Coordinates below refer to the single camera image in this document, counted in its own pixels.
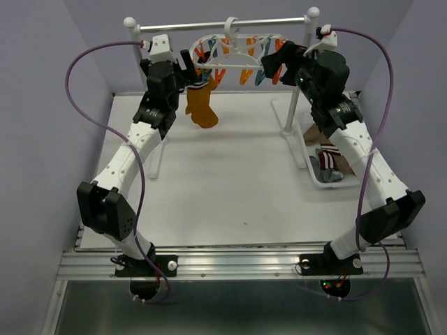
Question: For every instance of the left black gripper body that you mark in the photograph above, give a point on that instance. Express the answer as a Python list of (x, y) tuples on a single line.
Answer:
[(180, 77)]

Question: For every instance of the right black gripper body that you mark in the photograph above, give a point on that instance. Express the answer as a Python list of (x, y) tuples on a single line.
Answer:
[(304, 67)]

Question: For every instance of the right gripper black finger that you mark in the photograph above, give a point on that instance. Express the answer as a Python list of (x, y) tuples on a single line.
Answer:
[(284, 55), (288, 78)]

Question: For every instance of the yellow orange clothes peg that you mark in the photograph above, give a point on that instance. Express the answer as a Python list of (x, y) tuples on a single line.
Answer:
[(219, 75)]

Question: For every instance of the white round clip hanger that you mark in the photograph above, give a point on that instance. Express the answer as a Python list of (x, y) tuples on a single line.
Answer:
[(238, 53)]

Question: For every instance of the maroon white striped sock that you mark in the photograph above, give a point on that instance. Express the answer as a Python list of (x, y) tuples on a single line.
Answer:
[(327, 155)]

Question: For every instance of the mustard brown striped sock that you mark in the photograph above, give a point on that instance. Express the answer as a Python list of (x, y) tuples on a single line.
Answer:
[(212, 84)]

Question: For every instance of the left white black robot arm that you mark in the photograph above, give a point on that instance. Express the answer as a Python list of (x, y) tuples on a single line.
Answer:
[(103, 202)]

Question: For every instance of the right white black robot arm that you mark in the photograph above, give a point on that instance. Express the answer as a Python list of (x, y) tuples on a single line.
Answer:
[(321, 79)]

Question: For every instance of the white clothes drying rack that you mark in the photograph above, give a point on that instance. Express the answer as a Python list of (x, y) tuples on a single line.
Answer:
[(135, 31)]

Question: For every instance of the beige sock in basket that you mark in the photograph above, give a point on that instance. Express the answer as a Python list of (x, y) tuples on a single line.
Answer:
[(314, 136)]

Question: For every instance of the white plastic laundry basket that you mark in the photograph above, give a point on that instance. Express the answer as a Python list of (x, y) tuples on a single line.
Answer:
[(303, 121)]

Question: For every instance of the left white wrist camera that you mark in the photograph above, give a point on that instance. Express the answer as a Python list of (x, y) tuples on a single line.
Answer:
[(159, 49)]

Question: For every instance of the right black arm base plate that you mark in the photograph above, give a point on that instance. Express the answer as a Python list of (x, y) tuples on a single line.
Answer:
[(319, 264)]

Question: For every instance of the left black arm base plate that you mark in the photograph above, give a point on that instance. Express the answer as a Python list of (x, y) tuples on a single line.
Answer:
[(126, 267)]

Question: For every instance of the aluminium rail frame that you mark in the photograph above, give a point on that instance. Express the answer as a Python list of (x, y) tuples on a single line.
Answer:
[(270, 263)]

